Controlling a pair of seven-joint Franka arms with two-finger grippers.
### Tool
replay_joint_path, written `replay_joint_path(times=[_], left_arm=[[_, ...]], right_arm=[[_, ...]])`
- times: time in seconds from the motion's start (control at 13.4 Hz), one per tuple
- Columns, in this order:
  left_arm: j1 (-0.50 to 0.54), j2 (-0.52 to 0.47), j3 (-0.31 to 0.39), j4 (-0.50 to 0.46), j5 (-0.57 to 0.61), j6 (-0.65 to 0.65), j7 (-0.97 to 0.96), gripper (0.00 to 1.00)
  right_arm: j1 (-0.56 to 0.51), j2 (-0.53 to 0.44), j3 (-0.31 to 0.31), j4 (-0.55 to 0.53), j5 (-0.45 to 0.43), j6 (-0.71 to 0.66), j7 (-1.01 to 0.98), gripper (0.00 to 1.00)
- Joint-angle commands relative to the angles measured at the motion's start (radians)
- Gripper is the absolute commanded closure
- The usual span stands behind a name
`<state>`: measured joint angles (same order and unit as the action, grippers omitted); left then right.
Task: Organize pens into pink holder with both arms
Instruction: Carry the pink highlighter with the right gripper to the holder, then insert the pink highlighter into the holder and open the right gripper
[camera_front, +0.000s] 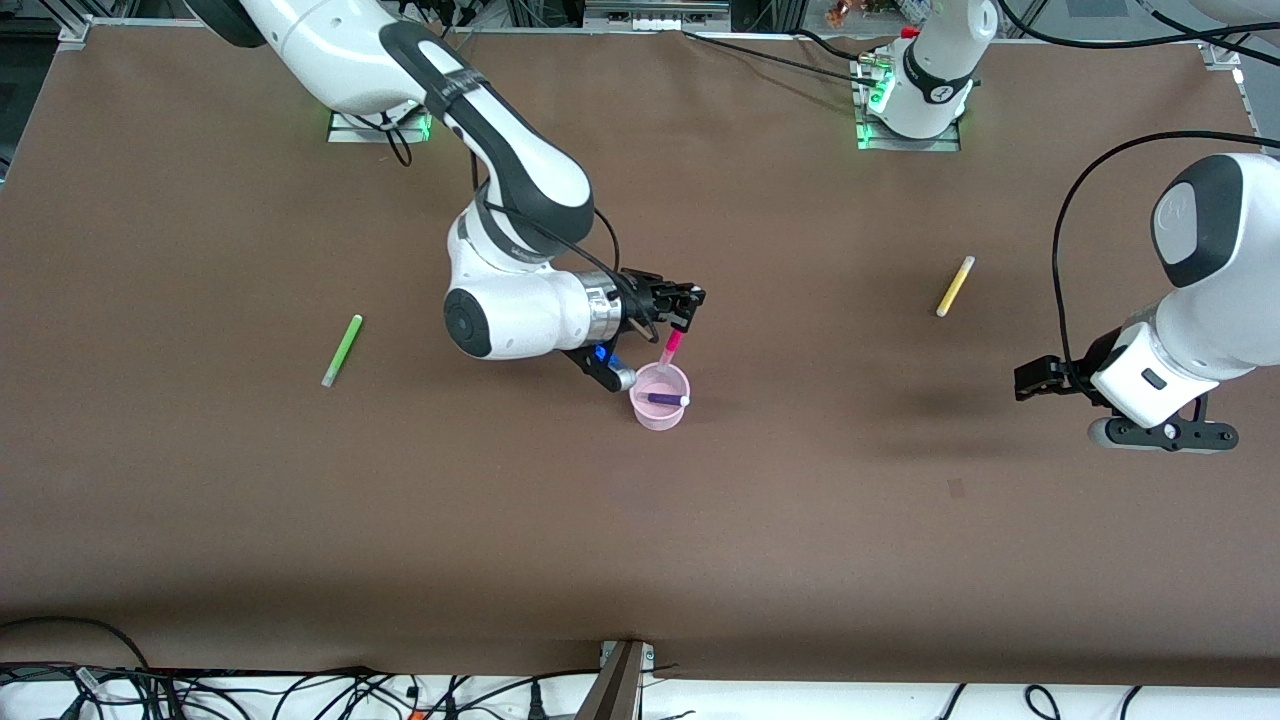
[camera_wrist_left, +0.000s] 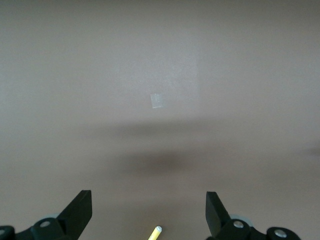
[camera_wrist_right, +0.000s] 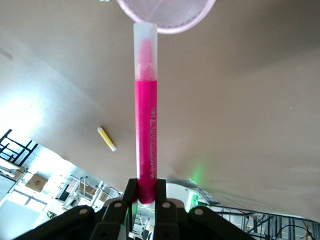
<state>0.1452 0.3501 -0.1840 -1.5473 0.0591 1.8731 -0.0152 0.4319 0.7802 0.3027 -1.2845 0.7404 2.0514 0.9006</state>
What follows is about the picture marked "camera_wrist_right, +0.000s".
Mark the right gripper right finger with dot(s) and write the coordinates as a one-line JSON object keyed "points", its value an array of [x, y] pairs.
{"points": [[167, 220]]}

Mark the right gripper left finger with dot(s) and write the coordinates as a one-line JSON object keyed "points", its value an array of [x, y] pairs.
{"points": [[117, 220]]}

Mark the pink highlighter pen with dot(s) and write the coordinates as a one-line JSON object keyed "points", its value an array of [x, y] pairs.
{"points": [[146, 125]]}

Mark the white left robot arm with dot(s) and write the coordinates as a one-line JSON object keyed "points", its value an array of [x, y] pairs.
{"points": [[180, 187]]}

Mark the pink mesh pen holder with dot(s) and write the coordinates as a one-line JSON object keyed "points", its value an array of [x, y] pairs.
{"points": [[175, 15]]}

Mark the yellow highlighter pen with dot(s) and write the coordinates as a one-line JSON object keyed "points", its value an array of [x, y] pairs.
{"points": [[107, 138]]}

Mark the brown cardboard box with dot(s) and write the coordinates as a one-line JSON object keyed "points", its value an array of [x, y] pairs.
{"points": [[37, 182]]}

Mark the grey metal frame structure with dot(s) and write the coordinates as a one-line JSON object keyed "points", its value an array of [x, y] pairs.
{"points": [[275, 225]]}

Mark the black window frame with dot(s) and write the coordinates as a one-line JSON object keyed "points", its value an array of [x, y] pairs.
{"points": [[15, 147]]}

